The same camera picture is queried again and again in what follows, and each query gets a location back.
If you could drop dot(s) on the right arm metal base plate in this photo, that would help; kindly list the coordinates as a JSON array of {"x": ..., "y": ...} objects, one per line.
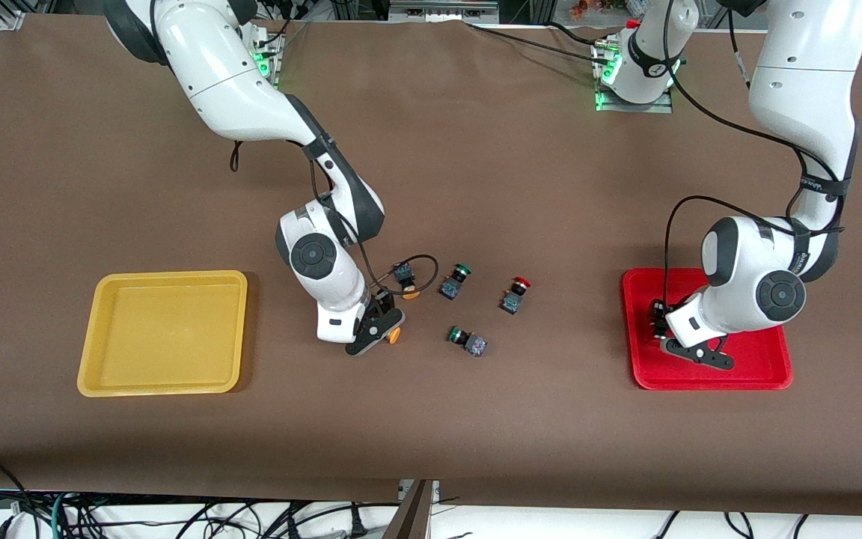
[{"x": 272, "y": 52}]

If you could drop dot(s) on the red plastic tray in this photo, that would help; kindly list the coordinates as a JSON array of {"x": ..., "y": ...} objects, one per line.
[{"x": 760, "y": 367}]

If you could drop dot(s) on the yellow push button switch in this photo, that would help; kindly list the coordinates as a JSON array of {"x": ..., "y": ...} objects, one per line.
[
  {"x": 395, "y": 335},
  {"x": 403, "y": 275}
]

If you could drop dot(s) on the green push button switch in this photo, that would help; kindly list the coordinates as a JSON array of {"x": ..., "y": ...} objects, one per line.
[
  {"x": 452, "y": 286},
  {"x": 476, "y": 346}
]

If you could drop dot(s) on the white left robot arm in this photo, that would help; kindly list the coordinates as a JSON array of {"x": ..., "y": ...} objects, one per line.
[{"x": 805, "y": 75}]

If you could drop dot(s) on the red push button switch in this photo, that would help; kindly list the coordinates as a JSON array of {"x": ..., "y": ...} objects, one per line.
[
  {"x": 658, "y": 320},
  {"x": 510, "y": 302}
]

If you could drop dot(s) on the grey metal rack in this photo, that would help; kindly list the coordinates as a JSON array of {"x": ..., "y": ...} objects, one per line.
[{"x": 438, "y": 11}]

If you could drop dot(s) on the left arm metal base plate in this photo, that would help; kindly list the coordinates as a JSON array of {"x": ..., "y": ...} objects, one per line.
[{"x": 637, "y": 107}]

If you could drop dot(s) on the black power plug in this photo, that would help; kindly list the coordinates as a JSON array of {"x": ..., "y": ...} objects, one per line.
[{"x": 358, "y": 524}]

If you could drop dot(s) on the brown table cover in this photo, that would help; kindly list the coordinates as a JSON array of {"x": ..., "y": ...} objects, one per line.
[{"x": 431, "y": 419}]

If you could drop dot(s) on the yellow plastic tray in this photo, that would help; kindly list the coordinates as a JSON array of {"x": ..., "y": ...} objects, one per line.
[{"x": 161, "y": 337}]

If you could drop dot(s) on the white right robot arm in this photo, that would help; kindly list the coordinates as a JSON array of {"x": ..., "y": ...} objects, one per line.
[{"x": 221, "y": 75}]

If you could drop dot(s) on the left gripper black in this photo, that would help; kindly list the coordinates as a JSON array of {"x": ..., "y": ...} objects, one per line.
[{"x": 657, "y": 317}]

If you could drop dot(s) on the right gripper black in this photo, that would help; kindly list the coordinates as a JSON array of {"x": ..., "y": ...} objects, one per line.
[{"x": 384, "y": 305}]

